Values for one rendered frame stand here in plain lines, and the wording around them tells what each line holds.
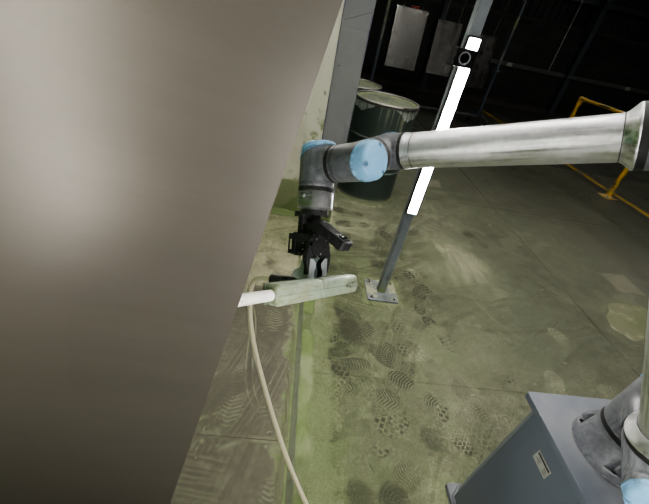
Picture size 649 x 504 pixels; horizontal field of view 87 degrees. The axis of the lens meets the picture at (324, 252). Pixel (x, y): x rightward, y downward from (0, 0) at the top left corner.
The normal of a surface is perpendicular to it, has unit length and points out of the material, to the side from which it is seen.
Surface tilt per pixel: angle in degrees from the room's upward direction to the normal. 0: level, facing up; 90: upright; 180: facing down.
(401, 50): 81
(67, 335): 91
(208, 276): 91
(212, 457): 0
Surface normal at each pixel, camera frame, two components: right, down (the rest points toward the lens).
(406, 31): 0.04, 0.44
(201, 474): 0.17, -0.80
